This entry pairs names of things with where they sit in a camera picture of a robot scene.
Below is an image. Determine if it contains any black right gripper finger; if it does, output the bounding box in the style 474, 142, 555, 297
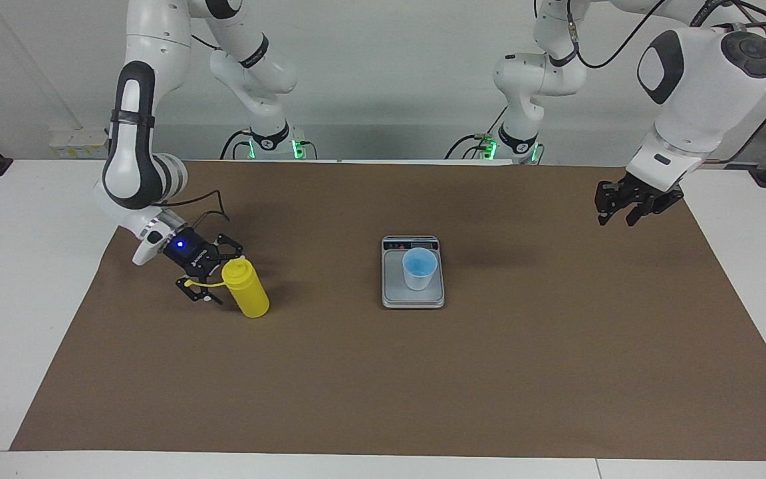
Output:
176, 269, 224, 307
213, 233, 245, 261

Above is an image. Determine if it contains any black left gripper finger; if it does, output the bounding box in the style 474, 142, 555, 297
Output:
594, 181, 626, 227
626, 186, 684, 227

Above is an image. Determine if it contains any yellow squeeze bottle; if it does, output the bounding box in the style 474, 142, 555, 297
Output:
184, 257, 271, 319

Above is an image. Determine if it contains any light blue plastic cup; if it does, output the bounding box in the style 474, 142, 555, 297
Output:
402, 247, 438, 291

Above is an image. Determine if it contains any silver digital kitchen scale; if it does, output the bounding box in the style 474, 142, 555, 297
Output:
381, 235, 446, 309

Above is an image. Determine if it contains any brown table mat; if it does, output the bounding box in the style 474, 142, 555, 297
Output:
9, 160, 766, 461

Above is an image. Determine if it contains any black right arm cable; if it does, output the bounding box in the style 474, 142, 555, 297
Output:
157, 190, 231, 230

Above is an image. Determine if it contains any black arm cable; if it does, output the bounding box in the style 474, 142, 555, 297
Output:
568, 0, 766, 164
157, 190, 231, 230

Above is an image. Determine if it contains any black base cable bundle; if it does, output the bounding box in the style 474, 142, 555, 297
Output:
445, 106, 510, 160
220, 130, 254, 160

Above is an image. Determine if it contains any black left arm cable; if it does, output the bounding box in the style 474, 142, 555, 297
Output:
568, 0, 766, 164

